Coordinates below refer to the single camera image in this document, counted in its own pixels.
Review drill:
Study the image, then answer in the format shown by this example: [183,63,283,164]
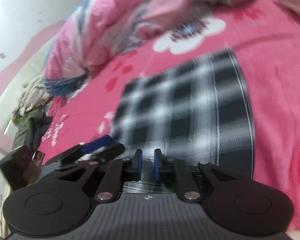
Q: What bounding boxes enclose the black white plaid pants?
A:
[110,48,255,193]

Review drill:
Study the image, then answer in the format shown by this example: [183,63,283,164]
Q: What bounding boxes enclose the black smartphone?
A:
[32,151,45,167]

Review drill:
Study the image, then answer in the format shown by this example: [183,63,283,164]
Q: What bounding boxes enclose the dark grey garment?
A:
[25,113,53,153]

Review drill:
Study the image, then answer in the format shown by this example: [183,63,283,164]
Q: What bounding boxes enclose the green patterned pillow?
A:
[12,106,46,150]

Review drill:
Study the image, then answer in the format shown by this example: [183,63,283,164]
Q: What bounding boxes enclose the cream white fleece blanket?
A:
[11,72,52,126]

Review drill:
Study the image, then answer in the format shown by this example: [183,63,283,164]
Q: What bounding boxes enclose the pink white bed headboard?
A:
[0,21,63,155]

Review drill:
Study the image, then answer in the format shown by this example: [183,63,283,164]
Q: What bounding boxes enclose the pink blue patterned duvet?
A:
[44,0,246,96]

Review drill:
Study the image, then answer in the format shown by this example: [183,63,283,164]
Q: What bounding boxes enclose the pink floral bed blanket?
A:
[39,0,300,230]

